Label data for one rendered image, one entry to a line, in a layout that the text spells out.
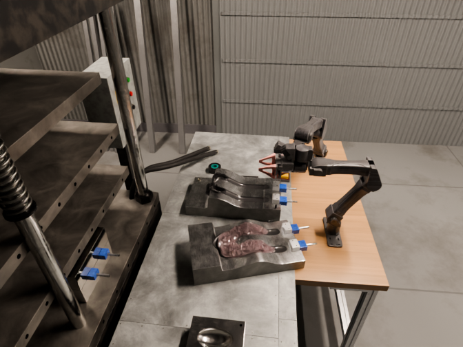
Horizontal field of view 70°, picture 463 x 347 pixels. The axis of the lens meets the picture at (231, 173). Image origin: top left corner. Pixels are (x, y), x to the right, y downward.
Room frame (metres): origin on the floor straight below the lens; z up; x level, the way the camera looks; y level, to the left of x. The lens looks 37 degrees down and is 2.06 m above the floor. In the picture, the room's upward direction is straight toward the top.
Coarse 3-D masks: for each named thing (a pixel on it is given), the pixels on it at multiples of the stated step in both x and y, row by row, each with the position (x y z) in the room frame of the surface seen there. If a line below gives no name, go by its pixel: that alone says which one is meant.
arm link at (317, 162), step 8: (312, 160) 1.20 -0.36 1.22; (320, 160) 1.19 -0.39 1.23; (328, 160) 1.19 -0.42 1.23; (336, 160) 1.19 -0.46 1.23; (344, 160) 1.19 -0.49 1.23; (352, 160) 1.19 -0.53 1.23; (360, 160) 1.18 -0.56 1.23; (368, 160) 1.18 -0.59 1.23; (320, 168) 1.15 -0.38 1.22; (328, 168) 1.15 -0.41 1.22; (336, 168) 1.15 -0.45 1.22; (344, 168) 1.15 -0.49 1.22; (352, 168) 1.15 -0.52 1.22; (360, 168) 1.14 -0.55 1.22; (368, 168) 1.14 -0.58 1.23; (376, 168) 1.13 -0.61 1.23; (320, 176) 1.15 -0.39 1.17; (376, 176) 1.12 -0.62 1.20; (368, 184) 1.12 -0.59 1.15; (376, 184) 1.12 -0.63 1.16
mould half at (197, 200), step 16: (240, 176) 1.52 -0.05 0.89; (192, 192) 1.41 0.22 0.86; (240, 192) 1.38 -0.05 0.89; (256, 192) 1.38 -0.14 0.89; (272, 192) 1.38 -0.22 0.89; (192, 208) 1.29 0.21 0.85; (208, 208) 1.28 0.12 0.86; (224, 208) 1.27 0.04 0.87; (240, 208) 1.26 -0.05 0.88; (256, 208) 1.26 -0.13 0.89; (272, 208) 1.25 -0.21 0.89
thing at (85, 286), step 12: (96, 228) 1.05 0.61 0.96; (96, 240) 0.98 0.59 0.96; (84, 252) 0.91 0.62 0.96; (96, 252) 0.95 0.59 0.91; (84, 264) 0.86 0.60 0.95; (96, 264) 0.92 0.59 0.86; (72, 276) 0.79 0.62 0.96; (84, 276) 0.83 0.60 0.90; (72, 288) 0.79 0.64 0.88; (84, 288) 0.81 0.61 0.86; (84, 300) 0.79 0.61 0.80
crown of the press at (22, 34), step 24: (0, 0) 0.82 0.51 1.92; (24, 0) 0.90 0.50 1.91; (48, 0) 1.00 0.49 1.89; (72, 0) 1.12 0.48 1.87; (96, 0) 1.27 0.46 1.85; (120, 0) 1.46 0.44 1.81; (0, 24) 0.80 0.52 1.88; (24, 24) 0.87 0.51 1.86; (48, 24) 0.97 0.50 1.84; (72, 24) 1.08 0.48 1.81; (0, 48) 0.77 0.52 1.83; (24, 48) 0.84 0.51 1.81
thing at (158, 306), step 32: (224, 160) 1.81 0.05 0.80; (256, 160) 1.81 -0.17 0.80; (288, 192) 1.48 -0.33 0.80; (160, 224) 1.22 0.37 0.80; (224, 224) 1.22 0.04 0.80; (160, 256) 1.02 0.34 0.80; (160, 288) 0.84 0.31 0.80; (192, 288) 0.84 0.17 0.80; (224, 288) 0.84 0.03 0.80; (256, 288) 0.84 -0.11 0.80; (288, 288) 0.84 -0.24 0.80; (128, 320) 0.70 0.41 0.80; (160, 320) 0.70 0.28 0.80; (256, 320) 0.70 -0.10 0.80; (288, 320) 0.70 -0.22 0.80
